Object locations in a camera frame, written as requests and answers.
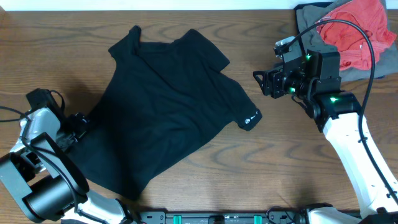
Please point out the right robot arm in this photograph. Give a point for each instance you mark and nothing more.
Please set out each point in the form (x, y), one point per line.
(312, 76)

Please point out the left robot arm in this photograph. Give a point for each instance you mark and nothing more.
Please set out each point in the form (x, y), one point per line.
(41, 178)

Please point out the crumpled red shirt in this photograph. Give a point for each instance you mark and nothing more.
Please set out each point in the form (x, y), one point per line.
(371, 17)

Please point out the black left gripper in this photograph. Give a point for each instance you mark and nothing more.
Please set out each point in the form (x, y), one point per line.
(78, 121)

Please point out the black t-shirt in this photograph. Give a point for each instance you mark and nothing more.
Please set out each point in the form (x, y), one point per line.
(164, 102)

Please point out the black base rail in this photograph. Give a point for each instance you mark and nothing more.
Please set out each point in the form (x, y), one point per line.
(272, 216)

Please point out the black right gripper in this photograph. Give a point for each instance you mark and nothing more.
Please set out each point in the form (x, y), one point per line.
(272, 85)

